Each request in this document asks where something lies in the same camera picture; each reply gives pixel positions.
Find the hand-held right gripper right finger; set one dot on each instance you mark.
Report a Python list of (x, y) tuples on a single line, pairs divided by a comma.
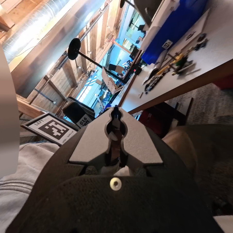
[(142, 145)]

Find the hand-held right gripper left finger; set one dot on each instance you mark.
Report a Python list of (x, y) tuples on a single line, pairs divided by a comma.
[(87, 145)]

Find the blue lego pin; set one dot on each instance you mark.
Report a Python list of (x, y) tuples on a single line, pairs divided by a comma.
[(116, 112)]

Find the yellow black lego gear assembly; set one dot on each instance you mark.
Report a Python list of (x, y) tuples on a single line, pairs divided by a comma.
[(179, 58)]

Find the lego instruction booklet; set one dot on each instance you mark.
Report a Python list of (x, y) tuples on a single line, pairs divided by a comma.
[(191, 29)]

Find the dark under-desk cabinet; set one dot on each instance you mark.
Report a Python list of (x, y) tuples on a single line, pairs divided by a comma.
[(163, 112)]

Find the black round base stand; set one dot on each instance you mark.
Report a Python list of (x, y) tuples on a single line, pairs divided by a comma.
[(122, 3), (74, 48)]

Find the blue plastic storage bin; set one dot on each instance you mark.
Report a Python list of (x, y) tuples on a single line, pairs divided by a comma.
[(173, 27)]

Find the dark grey monitor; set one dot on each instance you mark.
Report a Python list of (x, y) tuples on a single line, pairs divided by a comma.
[(145, 11)]

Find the silver ventilation duct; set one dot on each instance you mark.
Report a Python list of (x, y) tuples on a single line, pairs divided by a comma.
[(45, 36)]

